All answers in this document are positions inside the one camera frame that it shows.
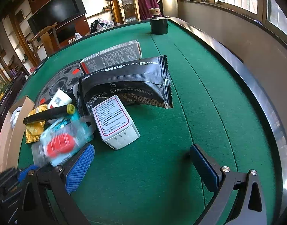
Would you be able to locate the dark jar wooden knob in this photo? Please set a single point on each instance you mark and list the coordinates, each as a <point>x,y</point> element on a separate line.
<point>158,23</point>

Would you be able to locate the wooden chair left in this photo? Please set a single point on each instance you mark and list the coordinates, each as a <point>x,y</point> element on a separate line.
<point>46,41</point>

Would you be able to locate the round mahjong table centre panel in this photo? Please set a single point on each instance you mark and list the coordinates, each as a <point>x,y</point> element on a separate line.
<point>64,80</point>

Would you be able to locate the yellow cracker packet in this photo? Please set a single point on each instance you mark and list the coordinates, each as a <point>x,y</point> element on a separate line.
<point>33,131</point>

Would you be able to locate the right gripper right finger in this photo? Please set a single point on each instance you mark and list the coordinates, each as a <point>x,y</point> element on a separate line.
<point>248,207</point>

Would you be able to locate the maroon garment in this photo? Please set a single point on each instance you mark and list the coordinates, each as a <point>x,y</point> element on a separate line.
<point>145,5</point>

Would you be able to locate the black wall television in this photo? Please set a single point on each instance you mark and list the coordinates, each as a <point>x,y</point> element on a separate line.
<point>68,14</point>

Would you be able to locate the teal red blister pack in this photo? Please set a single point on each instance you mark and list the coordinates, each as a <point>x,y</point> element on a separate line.
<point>62,140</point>

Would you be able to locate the white power adapter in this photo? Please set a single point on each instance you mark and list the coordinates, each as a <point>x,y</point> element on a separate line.
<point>14,116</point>

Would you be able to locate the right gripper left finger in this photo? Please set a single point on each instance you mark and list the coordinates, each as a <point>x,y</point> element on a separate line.
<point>34,206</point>

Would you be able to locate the pile of clothes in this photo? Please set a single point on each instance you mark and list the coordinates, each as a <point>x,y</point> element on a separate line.
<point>100,24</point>

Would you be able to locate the black pen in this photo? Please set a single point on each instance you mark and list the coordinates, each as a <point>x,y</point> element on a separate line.
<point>50,114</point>

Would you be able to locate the white printed small box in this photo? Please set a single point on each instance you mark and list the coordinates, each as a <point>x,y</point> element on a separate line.
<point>114,123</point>

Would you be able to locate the cardboard box tray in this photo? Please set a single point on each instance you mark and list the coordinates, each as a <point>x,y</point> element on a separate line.
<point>11,137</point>

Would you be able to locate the black snack sachet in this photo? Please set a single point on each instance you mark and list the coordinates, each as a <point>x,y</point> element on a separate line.
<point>142,81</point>

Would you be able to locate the wooden chair with garment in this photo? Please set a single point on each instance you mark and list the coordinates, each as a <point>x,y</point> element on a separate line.
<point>129,8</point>

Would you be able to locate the grey red carton box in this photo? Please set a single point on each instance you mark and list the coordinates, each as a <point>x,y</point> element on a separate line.
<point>111,57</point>

